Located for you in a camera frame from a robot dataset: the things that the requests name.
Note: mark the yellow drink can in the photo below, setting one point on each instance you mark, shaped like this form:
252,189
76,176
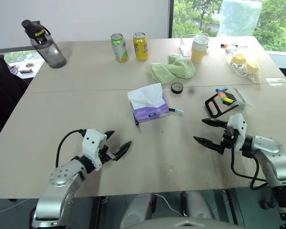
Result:
141,47

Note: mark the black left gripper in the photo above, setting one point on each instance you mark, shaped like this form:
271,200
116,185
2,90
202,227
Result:
107,155

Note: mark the black pen with red tip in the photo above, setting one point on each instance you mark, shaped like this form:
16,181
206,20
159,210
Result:
137,124

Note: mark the dark round tape roll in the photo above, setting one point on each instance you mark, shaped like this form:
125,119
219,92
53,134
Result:
177,87

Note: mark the silver rounded robot leg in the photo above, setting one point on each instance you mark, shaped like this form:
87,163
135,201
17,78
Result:
138,210
197,205

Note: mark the clear plastic pouch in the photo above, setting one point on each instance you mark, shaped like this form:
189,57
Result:
243,97

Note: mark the grey sports water bottle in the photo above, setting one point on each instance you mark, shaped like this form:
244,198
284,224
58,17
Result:
50,51

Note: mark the orange and black screwdriver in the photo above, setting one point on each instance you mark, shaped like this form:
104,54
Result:
228,45

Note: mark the clear plastic box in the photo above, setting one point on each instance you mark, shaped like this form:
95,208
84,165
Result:
184,47

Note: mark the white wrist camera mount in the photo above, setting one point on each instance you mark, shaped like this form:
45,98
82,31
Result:
93,143
238,126

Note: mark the yellow-green highlighter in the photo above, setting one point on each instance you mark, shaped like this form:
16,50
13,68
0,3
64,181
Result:
227,101

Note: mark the black pen with blue cap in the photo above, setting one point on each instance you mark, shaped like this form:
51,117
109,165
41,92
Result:
175,110

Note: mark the green towel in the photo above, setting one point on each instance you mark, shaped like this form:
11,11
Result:
174,70

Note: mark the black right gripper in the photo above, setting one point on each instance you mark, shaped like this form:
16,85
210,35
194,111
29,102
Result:
228,140

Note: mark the black marker holder tray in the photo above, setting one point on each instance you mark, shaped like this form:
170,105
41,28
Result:
211,105

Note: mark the purple tissue pack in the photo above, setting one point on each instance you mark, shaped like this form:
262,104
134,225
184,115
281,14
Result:
150,112

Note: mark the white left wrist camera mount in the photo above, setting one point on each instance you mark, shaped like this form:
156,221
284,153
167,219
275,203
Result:
93,143

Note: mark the plastic bag of bread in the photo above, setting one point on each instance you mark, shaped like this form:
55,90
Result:
246,68

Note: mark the blue-capped marker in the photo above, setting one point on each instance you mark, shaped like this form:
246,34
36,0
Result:
220,90

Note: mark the orange highlighter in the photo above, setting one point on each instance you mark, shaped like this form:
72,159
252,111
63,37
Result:
222,94

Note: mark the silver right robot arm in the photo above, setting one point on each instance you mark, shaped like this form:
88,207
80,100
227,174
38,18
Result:
271,157

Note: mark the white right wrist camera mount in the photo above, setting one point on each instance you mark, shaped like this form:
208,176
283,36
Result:
238,126

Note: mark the green drink can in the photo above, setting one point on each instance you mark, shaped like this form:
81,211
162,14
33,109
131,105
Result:
119,48

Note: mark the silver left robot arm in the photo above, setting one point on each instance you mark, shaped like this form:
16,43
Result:
62,176

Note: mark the grey robot torso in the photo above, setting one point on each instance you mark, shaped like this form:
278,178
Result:
186,224

